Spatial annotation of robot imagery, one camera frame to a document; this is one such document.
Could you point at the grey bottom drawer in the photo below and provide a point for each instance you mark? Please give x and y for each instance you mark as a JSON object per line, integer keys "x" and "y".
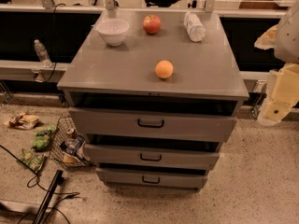
{"x": 132, "y": 177}

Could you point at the wire mesh basket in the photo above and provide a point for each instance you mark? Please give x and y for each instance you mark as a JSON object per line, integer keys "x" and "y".
{"x": 55, "y": 152}

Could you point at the grey drawer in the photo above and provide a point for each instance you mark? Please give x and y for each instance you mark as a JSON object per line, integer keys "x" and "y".
{"x": 196, "y": 156}
{"x": 152, "y": 124}
{"x": 132, "y": 177}

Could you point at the grey top drawer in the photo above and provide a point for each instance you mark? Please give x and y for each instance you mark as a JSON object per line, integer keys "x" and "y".
{"x": 152, "y": 124}

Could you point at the soda can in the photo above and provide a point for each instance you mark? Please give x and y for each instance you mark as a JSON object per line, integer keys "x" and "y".
{"x": 71, "y": 133}

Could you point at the green chip bag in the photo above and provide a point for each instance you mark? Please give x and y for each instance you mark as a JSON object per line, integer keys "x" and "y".
{"x": 43, "y": 137}

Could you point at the clear plastic water bottle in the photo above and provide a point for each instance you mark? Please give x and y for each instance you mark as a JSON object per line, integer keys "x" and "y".
{"x": 195, "y": 29}

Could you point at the blue white snack bag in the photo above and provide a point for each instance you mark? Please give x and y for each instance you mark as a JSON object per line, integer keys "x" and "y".
{"x": 74, "y": 148}

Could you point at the brown snack wrapper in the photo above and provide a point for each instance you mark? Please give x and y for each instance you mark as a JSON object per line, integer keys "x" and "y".
{"x": 23, "y": 121}

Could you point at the grey drawer cabinet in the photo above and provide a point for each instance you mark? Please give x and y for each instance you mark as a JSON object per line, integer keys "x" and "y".
{"x": 205, "y": 80}

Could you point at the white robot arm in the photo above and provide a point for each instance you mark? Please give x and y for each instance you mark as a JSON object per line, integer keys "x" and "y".
{"x": 283, "y": 38}

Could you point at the black metal bar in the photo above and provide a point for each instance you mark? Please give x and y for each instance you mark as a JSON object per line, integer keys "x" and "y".
{"x": 57, "y": 180}

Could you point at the white ceramic bowl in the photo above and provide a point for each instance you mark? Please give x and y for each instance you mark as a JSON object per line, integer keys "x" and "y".
{"x": 113, "y": 31}

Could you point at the green snack bag lower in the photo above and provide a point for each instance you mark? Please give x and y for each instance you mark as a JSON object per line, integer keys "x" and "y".
{"x": 32, "y": 160}

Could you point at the red apple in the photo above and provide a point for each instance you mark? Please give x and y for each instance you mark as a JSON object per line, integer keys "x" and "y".
{"x": 151, "y": 24}

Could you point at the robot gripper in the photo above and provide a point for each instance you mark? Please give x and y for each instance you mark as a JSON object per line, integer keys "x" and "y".
{"x": 288, "y": 39}

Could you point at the small upright plastic bottle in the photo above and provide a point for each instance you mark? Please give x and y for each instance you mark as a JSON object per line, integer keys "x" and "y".
{"x": 42, "y": 54}

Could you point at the orange fruit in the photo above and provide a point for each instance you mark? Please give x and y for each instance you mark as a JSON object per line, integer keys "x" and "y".
{"x": 164, "y": 69}

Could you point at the grey middle drawer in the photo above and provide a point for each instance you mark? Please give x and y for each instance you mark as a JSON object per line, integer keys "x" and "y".
{"x": 196, "y": 156}

